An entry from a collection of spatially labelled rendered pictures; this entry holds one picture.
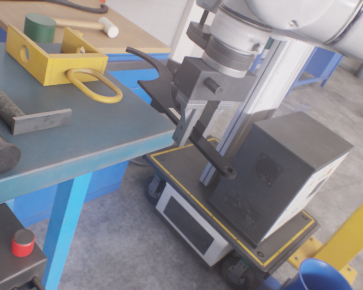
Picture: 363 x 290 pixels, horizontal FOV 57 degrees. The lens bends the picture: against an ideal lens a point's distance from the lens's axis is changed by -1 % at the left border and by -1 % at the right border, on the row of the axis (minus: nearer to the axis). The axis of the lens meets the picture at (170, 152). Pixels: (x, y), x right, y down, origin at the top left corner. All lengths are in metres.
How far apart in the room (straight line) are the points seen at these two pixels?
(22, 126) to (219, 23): 0.34
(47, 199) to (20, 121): 1.21
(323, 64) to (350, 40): 6.08
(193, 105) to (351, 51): 0.24
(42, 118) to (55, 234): 0.58
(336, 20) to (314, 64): 6.14
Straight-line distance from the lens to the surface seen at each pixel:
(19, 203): 1.67
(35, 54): 0.75
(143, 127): 0.69
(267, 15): 0.37
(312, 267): 1.89
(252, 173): 1.62
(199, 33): 0.57
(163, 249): 1.93
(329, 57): 6.48
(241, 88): 0.58
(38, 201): 1.73
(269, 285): 2.13
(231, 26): 0.51
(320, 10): 0.38
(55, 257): 1.20
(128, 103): 0.76
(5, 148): 0.49
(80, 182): 0.96
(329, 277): 1.94
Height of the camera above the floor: 1.41
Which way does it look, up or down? 32 degrees down
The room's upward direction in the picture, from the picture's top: 24 degrees clockwise
